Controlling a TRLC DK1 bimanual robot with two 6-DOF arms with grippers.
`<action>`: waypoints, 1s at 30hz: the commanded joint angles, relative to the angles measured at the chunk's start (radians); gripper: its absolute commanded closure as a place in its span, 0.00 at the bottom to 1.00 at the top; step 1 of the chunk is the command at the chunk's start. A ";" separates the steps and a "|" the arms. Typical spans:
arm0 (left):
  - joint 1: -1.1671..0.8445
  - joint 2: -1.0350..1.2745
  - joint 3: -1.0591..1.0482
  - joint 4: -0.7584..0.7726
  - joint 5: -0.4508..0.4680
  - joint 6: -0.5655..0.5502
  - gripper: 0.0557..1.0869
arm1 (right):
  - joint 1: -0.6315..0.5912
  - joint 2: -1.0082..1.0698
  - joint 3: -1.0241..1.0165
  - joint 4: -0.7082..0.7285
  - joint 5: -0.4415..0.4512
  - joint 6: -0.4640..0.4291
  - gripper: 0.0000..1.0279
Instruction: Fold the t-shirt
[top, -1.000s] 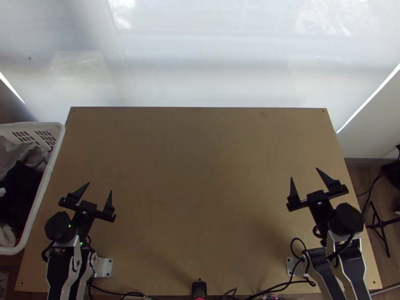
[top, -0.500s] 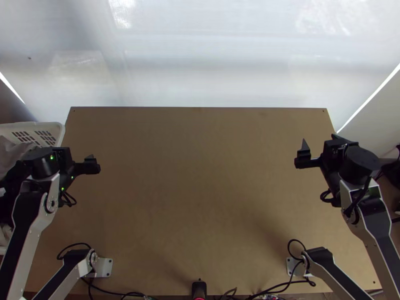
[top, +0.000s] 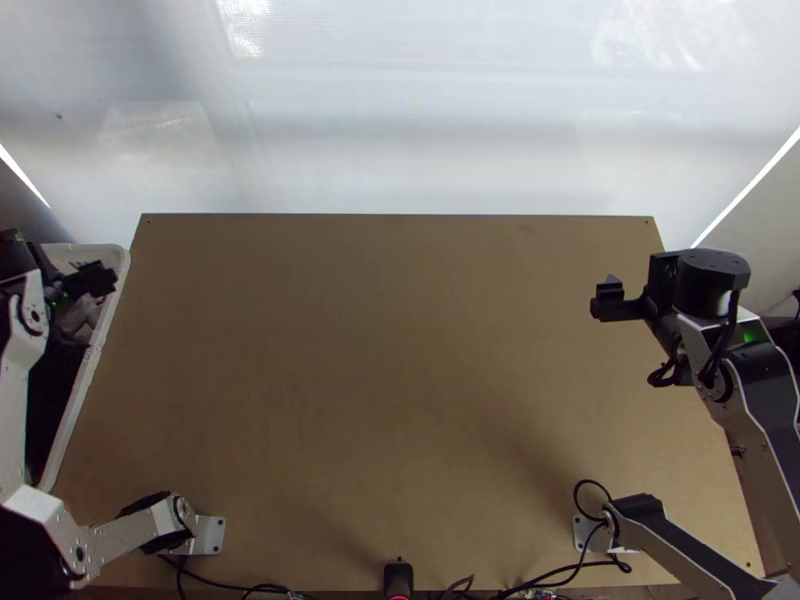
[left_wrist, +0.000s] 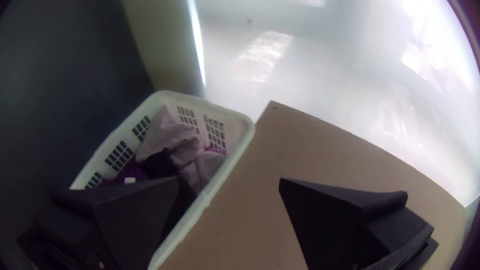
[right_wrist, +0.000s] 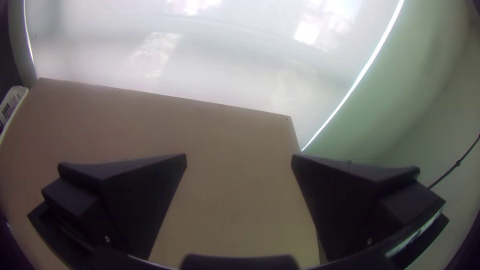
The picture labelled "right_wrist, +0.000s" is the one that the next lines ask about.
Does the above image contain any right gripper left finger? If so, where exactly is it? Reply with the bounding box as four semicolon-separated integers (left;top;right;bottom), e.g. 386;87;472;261
28;152;188;260

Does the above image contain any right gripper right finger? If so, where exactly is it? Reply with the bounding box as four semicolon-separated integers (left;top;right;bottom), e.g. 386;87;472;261
290;152;446;263

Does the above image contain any white laundry basket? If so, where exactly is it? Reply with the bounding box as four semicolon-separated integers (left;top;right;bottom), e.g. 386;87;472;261
0;85;30;144

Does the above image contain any black cable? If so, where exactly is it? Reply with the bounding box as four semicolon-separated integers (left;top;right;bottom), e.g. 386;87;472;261
427;134;480;190

